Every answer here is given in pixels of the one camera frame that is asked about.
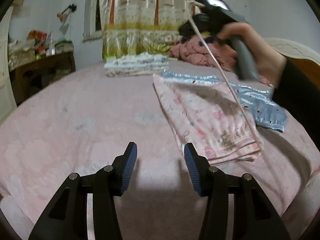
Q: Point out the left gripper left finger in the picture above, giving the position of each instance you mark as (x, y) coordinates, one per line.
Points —
(123, 166)

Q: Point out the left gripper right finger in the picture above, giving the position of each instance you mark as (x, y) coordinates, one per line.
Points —
(197, 166)

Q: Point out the pink cartoon print pants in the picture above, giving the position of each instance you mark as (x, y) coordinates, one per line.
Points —
(207, 116)

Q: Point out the black sleeved right forearm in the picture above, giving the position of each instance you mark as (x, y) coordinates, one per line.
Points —
(300, 96)

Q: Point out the person's right hand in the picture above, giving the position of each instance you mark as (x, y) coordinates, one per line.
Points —
(269, 62)

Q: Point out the crumpled dark pink quilt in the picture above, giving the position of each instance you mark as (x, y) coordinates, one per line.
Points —
(194, 52)

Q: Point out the tree print curtain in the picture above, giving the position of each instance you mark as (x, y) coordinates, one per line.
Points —
(131, 27)

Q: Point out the folded white patterned clothes stack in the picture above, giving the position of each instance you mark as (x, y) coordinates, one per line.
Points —
(137, 65)

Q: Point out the white and wood headboard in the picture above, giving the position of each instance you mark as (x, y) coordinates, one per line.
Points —
(305, 58)

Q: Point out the white drawer cabinet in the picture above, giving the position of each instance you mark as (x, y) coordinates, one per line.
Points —
(7, 100)

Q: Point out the dark wooden desk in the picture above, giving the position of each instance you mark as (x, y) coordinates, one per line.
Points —
(32, 77)

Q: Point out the clutter pile on desk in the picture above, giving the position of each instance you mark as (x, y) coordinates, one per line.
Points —
(37, 46)

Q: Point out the window frame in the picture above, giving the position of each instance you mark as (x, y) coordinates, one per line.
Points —
(92, 21)

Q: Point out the wall mounted pink lamp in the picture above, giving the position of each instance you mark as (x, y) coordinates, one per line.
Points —
(64, 15)

